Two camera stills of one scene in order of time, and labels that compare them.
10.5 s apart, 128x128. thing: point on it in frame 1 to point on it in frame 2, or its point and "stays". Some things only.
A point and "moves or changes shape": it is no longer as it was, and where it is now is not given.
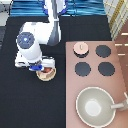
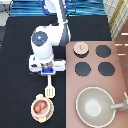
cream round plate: (46, 77) moves or changes shape
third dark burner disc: (82, 69) stays
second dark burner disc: (103, 51) stays
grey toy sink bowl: (94, 107) stays
